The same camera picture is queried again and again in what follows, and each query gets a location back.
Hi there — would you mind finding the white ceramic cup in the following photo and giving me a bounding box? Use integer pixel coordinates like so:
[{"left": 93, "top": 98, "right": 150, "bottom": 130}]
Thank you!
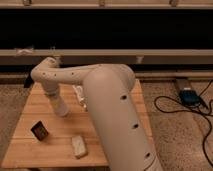
[{"left": 52, "top": 100, "right": 69, "bottom": 117}]

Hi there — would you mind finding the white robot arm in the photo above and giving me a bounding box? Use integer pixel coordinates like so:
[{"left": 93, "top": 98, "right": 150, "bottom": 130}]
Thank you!
[{"left": 31, "top": 57, "right": 163, "bottom": 171}]

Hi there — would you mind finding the dark rectangular eraser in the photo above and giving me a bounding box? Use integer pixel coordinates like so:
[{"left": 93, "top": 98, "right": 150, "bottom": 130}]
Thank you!
[{"left": 31, "top": 121, "right": 48, "bottom": 141}]

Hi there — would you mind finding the white tube with cap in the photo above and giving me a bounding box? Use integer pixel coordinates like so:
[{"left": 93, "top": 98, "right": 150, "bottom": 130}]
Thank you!
[{"left": 73, "top": 85, "right": 87, "bottom": 109}]

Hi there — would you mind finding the white sponge block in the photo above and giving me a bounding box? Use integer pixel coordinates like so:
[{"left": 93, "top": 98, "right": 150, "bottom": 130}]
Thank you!
[{"left": 71, "top": 135, "right": 88, "bottom": 159}]

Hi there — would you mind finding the blue power adapter box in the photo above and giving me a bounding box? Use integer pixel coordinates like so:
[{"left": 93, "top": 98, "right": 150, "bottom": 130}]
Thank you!
[{"left": 179, "top": 90, "right": 200, "bottom": 106}]

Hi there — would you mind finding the black cable on floor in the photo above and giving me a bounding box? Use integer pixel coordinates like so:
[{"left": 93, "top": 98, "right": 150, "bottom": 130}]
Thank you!
[{"left": 153, "top": 79, "right": 213, "bottom": 168}]

